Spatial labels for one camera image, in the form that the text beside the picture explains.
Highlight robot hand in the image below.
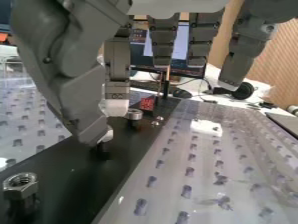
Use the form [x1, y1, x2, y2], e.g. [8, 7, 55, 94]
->
[10, 0, 298, 148]

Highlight large steel hex nut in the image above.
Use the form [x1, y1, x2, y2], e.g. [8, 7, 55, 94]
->
[2, 171, 41, 203]

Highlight thin stick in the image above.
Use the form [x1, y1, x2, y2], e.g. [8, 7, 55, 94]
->
[161, 64, 173, 100]

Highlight black mouse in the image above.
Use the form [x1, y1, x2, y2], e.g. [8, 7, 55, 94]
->
[172, 88, 194, 100]

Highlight small white square plate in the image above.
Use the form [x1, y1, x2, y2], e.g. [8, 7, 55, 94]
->
[189, 119, 224, 138]

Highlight black plate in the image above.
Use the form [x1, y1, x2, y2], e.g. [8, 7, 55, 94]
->
[0, 96, 184, 224]

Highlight black headphones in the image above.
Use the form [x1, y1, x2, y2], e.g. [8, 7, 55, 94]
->
[213, 81, 257, 101]

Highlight clear box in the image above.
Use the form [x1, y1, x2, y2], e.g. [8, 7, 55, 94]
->
[0, 71, 298, 224]

